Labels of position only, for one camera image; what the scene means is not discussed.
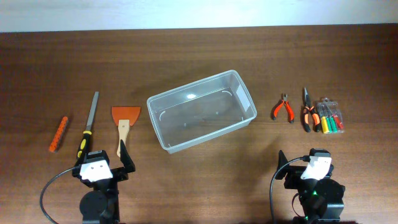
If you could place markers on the orange bit holder strip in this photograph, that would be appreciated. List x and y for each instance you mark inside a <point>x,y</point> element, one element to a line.
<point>54,145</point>

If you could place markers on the yellow handled screwdriver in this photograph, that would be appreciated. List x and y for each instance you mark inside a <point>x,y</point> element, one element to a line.
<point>324,123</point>

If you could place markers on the orange scraper wooden handle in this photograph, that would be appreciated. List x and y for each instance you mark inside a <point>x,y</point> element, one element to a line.
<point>125,117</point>

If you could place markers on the orange black needle-nose pliers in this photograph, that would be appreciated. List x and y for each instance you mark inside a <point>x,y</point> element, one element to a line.
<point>309,110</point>

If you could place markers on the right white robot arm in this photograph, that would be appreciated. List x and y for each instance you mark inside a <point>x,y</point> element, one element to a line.
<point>320,196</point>

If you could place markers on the clear screwdriver set case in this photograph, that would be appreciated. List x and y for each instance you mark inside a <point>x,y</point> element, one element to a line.
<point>332,104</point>

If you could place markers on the clear plastic storage container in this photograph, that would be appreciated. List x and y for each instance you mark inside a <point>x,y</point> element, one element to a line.
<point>200,111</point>

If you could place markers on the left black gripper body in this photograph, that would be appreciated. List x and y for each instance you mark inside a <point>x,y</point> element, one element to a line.
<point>111,185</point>

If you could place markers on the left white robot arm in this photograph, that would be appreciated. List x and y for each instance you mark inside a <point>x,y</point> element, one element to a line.
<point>101,205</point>

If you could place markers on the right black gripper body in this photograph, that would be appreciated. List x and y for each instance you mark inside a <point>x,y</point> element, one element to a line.
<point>293,180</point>

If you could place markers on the metal file yellow black handle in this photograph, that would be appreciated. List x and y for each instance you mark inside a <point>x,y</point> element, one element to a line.
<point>85,142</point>

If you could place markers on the green handled screwdriver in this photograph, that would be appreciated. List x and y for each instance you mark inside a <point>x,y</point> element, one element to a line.
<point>327,118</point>
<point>333,124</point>

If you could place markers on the red handled screwdriver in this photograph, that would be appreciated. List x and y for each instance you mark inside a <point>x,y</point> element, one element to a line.
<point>338,121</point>

